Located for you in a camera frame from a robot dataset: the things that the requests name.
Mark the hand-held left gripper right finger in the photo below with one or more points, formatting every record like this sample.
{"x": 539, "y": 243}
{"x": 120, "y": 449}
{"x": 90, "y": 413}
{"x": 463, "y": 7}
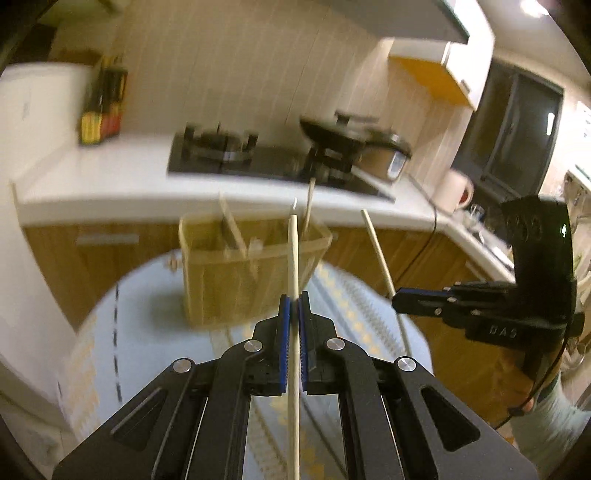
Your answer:
{"x": 303, "y": 341}

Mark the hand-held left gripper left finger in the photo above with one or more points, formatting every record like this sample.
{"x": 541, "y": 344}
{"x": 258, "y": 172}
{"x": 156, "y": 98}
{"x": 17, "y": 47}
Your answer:
{"x": 285, "y": 341}

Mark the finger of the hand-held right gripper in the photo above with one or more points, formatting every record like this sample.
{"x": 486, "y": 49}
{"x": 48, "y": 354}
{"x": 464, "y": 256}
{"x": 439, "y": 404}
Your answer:
{"x": 418, "y": 302}

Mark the wooden chopstick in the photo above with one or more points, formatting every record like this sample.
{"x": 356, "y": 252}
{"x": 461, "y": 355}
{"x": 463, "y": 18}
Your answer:
{"x": 308, "y": 205}
{"x": 376, "y": 249}
{"x": 292, "y": 258}

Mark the woven bamboo utensil basket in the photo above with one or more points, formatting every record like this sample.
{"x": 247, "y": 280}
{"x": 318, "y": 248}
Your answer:
{"x": 221, "y": 277}

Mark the person's right forearm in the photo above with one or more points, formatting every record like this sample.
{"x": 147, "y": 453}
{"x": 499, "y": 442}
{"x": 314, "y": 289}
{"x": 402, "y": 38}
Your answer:
{"x": 549, "y": 429}

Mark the person's right hand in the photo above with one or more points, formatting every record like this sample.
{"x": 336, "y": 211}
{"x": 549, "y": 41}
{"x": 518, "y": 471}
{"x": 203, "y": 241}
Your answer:
{"x": 519, "y": 385}

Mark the clear drinking glass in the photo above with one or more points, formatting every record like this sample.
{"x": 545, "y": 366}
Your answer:
{"x": 476, "y": 214}

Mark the white electric kettle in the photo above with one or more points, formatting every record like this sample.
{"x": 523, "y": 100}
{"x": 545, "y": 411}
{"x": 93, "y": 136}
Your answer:
{"x": 455, "y": 191}

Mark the dark window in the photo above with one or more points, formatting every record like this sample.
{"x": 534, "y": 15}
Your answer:
{"x": 521, "y": 138}

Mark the silver rice cooker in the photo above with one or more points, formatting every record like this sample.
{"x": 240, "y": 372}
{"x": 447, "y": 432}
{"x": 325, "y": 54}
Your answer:
{"x": 388, "y": 159}

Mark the black gas stove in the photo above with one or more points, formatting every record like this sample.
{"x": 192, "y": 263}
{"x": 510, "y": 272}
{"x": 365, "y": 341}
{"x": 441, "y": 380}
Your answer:
{"x": 272, "y": 164}

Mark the black wok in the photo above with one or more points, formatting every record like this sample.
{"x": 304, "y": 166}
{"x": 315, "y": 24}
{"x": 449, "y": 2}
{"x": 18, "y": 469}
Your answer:
{"x": 332, "y": 134}

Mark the wooden kitchen counter cabinet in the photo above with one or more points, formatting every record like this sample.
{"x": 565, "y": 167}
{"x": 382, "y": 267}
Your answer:
{"x": 138, "y": 184}

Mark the white refrigerator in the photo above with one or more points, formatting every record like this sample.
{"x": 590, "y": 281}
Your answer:
{"x": 32, "y": 230}

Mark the range hood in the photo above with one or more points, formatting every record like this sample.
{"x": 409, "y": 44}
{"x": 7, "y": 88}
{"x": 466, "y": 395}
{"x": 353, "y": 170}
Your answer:
{"x": 415, "y": 18}

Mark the yellow red carton box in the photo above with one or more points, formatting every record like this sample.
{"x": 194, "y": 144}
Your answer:
{"x": 102, "y": 108}

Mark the white yellow wall cabinet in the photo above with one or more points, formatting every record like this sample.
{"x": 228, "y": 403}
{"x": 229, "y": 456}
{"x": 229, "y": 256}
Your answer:
{"x": 445, "y": 69}

